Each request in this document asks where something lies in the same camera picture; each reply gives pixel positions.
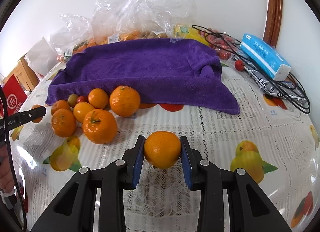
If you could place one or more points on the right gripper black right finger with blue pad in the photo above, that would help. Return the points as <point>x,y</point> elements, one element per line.
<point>249,207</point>

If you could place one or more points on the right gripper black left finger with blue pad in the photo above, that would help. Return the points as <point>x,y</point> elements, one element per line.
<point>73,207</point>

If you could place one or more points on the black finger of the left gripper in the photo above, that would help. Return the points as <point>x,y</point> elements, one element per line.
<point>21,118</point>

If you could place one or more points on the medium mandarin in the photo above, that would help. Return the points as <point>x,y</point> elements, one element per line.
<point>63,123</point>

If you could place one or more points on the small mandarin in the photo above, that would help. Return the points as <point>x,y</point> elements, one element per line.
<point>60,104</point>

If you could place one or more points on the green-red small tomato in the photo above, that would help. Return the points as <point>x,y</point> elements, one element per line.
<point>72,100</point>

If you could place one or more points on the oval yellow-orange kumquat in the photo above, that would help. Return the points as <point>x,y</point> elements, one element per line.
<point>81,109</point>

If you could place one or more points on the large mandarin with stem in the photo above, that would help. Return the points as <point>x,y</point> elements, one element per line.
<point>99,126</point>

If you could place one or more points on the small round orange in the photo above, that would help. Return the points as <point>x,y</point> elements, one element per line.
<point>98,98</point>

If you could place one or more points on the small smooth orange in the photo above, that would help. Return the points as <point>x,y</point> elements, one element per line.
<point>162,149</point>

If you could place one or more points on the large bumpy mandarin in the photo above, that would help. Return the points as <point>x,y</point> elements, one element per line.
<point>124,101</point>

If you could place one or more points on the person's left hand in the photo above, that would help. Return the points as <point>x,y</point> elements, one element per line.
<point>6,179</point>

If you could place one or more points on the red box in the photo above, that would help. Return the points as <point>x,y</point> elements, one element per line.
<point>14,94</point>

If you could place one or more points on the wooden chair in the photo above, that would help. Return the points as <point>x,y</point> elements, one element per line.
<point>24,75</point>

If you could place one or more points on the white plastic bag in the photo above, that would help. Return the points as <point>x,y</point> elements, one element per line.
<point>41,58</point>

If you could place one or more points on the folded grey patterned umbrella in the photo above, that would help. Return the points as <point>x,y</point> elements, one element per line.
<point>282,89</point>

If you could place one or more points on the lone red cherry tomato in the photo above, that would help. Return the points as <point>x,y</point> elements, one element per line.
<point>239,65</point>

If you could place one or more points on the blue tissue pack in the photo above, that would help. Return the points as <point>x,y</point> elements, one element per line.
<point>266,57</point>

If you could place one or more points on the purple towel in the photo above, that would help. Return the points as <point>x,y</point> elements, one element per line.
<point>184,72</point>

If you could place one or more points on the bagged oranges behind towel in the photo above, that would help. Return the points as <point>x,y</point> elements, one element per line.
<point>133,35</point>

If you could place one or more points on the bag of red tomatoes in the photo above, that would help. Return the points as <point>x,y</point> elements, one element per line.
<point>224,44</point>

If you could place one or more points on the clear plastic bags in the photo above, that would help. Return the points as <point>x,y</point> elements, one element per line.
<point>120,16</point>

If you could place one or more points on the yellow fruit bag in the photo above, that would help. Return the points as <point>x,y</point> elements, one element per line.
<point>186,32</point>

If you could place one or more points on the brown wooden door frame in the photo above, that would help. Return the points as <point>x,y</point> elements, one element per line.
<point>273,22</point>

